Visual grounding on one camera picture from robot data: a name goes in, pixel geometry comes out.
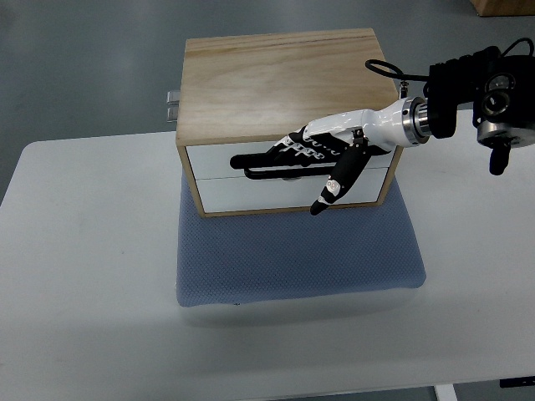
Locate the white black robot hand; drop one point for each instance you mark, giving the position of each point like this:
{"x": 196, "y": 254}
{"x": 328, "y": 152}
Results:
{"x": 355, "y": 136}

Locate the black drawer handle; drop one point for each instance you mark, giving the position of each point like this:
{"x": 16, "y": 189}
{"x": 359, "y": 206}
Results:
{"x": 261, "y": 166}

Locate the white drawer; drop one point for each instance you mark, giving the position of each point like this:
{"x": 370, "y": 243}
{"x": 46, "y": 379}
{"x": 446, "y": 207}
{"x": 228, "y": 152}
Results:
{"x": 242, "y": 194}
{"x": 213, "y": 161}

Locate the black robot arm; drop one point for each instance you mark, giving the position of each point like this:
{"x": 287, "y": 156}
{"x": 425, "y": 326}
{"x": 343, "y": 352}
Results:
{"x": 500, "y": 88}

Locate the wooden drawer cabinet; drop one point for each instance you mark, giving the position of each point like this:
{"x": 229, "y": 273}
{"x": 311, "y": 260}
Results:
{"x": 261, "y": 87}

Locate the blue-grey mesh cushion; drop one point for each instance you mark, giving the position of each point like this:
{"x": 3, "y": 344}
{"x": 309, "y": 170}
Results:
{"x": 260, "y": 258}

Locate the silver metal clamp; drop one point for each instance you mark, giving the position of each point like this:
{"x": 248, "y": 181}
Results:
{"x": 172, "y": 102}

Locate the cardboard box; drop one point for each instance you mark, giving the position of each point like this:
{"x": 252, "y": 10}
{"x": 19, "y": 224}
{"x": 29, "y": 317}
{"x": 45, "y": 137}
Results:
{"x": 504, "y": 8}

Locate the white table leg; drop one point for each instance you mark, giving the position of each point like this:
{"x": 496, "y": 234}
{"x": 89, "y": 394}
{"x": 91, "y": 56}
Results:
{"x": 445, "y": 392}

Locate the black table bracket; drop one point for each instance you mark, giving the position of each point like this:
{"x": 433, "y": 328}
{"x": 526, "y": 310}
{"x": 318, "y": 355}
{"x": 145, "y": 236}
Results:
{"x": 517, "y": 382}

